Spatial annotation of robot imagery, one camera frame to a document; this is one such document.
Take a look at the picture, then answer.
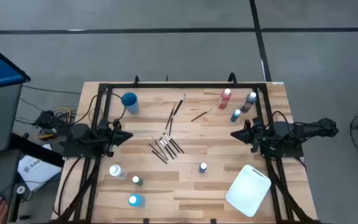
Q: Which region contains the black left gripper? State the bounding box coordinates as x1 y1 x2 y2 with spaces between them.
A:
103 119 134 158

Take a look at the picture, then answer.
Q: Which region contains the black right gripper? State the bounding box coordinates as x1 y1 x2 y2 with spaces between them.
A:
230 117 269 154

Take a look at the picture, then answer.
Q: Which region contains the black paint bottle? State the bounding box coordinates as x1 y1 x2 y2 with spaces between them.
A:
240 91 257 113

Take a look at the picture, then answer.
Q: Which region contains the white paint bottle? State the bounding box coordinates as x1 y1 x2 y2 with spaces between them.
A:
108 164 128 180

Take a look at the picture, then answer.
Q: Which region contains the red paint bottle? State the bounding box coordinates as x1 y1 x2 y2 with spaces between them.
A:
218 88 232 110

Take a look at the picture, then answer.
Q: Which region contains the thin paintbrush light tip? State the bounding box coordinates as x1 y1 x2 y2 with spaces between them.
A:
190 108 213 123

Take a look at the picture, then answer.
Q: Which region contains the turquoise paint bottle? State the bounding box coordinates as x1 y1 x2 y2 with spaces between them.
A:
127 193 145 208

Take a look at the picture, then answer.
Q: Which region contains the blue plastic cup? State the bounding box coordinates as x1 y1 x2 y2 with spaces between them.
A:
121 91 140 115

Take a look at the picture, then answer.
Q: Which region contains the thin brown paintbrush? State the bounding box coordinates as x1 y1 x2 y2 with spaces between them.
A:
148 142 168 163
151 150 168 165

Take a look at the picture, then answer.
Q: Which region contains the white plastic tray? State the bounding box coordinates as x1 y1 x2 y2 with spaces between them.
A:
224 164 272 218

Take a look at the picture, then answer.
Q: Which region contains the white paper sheet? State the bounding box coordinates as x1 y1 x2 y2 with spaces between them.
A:
17 154 63 192

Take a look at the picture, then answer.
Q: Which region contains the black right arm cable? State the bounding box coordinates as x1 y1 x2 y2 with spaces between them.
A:
270 110 293 125

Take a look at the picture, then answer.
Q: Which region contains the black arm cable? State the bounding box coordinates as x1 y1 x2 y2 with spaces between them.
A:
73 91 127 127
270 110 293 125

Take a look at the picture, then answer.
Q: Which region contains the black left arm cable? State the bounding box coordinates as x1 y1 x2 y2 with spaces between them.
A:
73 91 127 127

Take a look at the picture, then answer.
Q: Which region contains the yellow floor cable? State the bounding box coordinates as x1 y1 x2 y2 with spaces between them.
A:
38 106 74 140

